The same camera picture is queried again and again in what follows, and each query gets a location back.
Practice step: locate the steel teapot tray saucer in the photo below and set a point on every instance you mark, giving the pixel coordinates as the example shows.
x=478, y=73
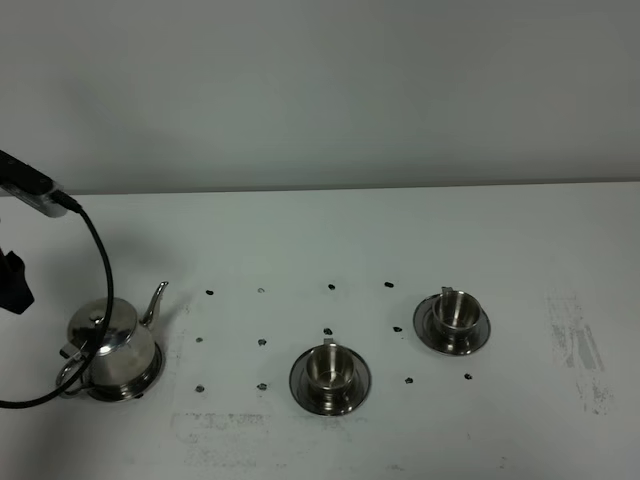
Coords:
x=134, y=389

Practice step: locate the near stainless steel teacup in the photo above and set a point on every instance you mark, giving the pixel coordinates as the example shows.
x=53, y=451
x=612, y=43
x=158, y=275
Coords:
x=330, y=367

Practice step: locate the near stainless steel saucer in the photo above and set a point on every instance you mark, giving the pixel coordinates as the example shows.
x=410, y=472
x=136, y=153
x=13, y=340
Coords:
x=327, y=403

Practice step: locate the stainless steel teacup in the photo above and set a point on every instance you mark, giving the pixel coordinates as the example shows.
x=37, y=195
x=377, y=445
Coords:
x=330, y=367
x=455, y=312

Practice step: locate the stainless steel saucer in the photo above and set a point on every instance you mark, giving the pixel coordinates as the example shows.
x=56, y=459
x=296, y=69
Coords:
x=327, y=403
x=457, y=345

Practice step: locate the stainless steel teapot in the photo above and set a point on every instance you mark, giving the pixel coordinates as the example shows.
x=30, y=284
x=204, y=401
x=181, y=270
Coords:
x=127, y=348

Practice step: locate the far stainless steel saucer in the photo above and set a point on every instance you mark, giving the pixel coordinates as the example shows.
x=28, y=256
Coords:
x=457, y=345

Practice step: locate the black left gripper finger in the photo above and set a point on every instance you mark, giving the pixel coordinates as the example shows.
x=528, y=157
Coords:
x=16, y=296

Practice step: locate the far stainless steel teacup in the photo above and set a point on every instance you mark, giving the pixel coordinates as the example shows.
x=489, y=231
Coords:
x=455, y=312

